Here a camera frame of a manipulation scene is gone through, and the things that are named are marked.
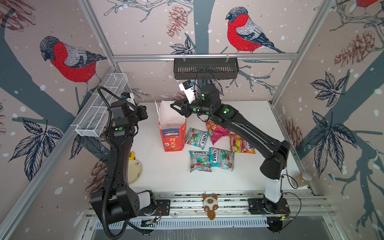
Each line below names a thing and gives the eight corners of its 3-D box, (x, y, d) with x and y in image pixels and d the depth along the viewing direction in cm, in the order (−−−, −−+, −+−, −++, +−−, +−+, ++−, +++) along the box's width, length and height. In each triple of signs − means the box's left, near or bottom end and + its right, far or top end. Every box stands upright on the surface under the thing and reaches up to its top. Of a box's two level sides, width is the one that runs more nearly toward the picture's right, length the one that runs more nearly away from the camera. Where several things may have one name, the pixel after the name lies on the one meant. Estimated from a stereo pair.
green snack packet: (206, 165, 89) (206, 163, 86) (208, 149, 96) (209, 146, 93) (232, 171, 87) (233, 169, 84) (233, 153, 94) (234, 151, 91)
